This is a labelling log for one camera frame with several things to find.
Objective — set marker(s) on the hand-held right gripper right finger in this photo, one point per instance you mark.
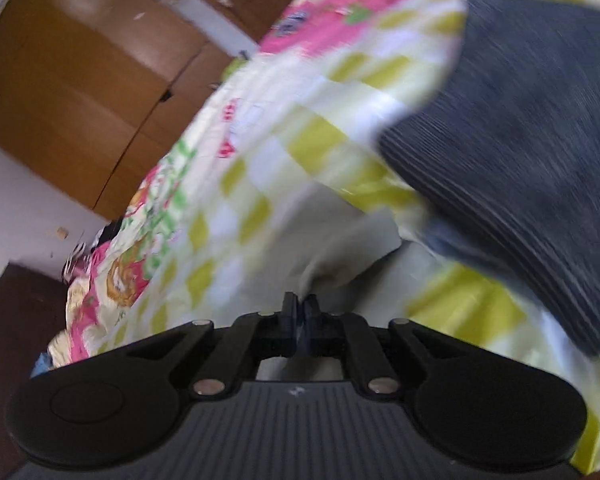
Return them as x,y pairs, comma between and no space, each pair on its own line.
310,326

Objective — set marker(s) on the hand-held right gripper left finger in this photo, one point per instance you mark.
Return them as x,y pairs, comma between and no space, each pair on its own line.
291,321

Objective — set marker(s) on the grey pants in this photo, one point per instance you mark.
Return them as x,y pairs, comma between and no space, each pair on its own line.
345,242

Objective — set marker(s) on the dark patterned cloth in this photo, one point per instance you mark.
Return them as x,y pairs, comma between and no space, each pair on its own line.
111,231

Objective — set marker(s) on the pink and cream quilt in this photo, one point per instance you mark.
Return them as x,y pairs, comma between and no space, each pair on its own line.
82,310

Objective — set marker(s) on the checkered cartoon print bedsheet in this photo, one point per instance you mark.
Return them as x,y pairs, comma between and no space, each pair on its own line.
280,110

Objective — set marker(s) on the striped cloth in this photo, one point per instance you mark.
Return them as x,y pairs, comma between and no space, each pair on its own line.
73,260

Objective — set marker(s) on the blue pillow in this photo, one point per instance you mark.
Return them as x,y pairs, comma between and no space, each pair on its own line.
40,363

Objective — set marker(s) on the dark wooden headboard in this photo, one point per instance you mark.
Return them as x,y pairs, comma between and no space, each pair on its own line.
20,320

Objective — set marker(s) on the dark grey ribbed cloth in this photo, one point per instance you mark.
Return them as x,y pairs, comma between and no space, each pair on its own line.
520,135

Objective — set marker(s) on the wooden wardrobe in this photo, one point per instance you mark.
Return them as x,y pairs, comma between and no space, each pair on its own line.
80,60

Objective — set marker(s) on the beige wall switch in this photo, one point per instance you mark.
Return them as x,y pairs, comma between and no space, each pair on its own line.
61,233

